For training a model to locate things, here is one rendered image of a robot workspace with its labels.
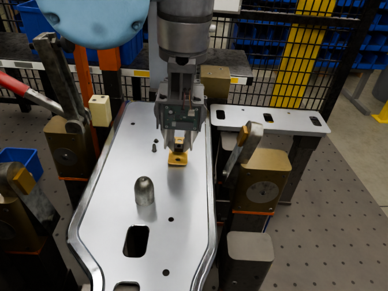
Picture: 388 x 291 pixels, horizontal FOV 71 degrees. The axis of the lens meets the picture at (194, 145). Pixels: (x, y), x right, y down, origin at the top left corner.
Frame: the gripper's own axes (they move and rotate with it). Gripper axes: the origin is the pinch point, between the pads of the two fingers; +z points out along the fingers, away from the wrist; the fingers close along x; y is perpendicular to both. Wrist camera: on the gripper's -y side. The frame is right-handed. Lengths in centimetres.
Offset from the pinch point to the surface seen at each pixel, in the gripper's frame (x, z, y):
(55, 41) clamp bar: -19.5, -18.5, 0.1
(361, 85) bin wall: 178, 85, -214
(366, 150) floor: 154, 105, -133
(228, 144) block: 11.0, 4.4, -6.3
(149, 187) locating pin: -4.0, -1.8, 13.3
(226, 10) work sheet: 12, -12, -55
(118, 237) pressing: -7.7, 1.9, 19.9
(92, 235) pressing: -11.5, 1.9, 19.9
